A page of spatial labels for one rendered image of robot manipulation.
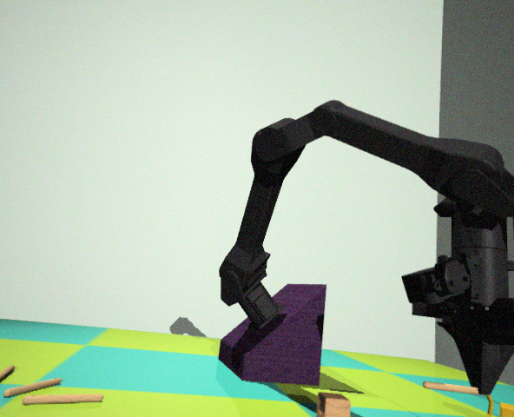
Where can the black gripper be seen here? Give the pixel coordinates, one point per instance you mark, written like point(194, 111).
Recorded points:
point(484, 338)

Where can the light wooden block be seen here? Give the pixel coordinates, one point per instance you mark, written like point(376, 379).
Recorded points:
point(333, 405)

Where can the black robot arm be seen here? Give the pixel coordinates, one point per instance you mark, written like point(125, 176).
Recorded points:
point(478, 190)

